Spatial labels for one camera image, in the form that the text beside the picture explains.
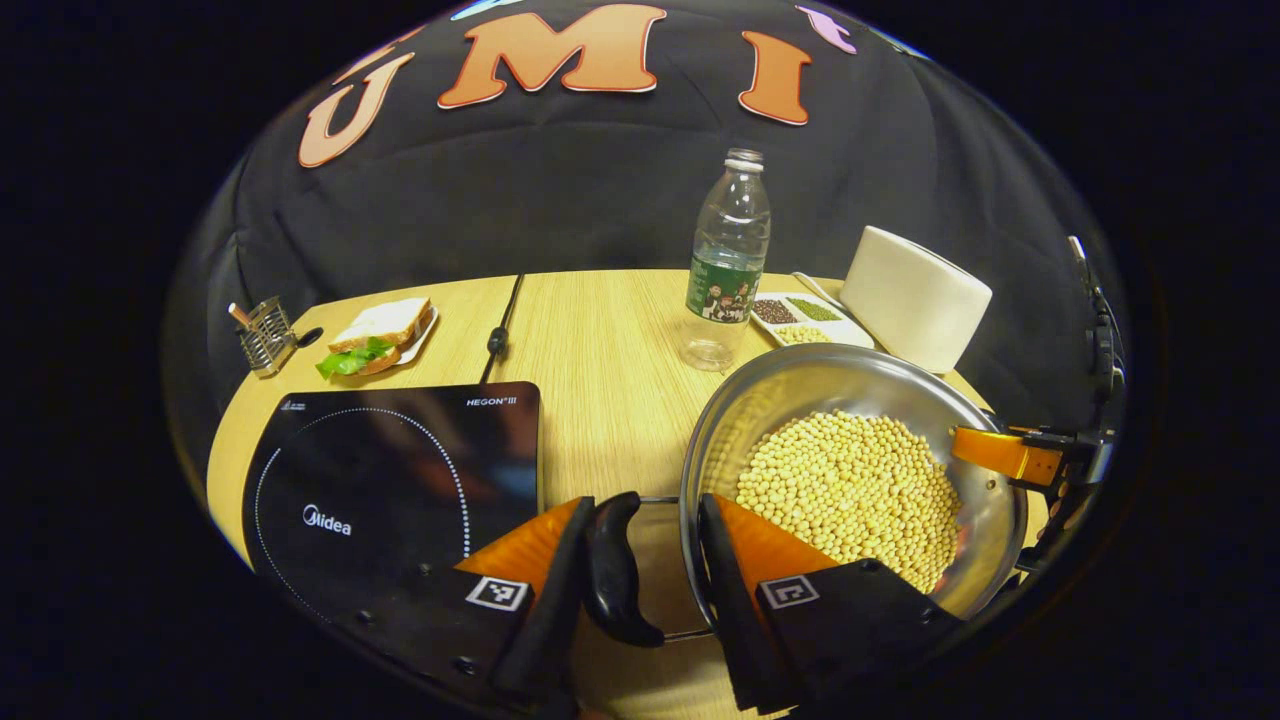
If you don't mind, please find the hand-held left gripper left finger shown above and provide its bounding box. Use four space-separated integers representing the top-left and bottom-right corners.
330 495 597 717

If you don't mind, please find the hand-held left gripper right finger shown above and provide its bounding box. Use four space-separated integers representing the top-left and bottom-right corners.
697 492 967 717

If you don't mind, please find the pile of yellow soybeans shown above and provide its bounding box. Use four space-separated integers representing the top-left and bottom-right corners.
734 409 967 595

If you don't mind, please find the stainless steel pot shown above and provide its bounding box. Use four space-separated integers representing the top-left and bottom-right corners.
583 342 1030 649

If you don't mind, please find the black induction cooktop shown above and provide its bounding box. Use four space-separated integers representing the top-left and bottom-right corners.
241 380 544 623

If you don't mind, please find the white toaster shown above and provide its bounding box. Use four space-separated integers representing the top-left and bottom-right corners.
837 225 995 376

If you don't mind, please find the white divided bean dish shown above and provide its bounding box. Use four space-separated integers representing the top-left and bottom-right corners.
749 290 877 350

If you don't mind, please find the sandwich with lettuce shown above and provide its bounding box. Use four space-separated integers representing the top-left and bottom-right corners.
315 296 434 382

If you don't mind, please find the clear plastic water bottle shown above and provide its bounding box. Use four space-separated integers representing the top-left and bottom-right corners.
679 147 773 374

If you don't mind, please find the black backdrop cloth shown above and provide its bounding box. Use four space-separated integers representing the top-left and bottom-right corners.
165 0 1126 471

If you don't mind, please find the black power cable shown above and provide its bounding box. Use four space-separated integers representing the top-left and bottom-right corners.
477 273 526 386

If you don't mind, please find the wire mesh utensil holder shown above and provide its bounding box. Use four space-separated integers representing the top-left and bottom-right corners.
227 295 300 379

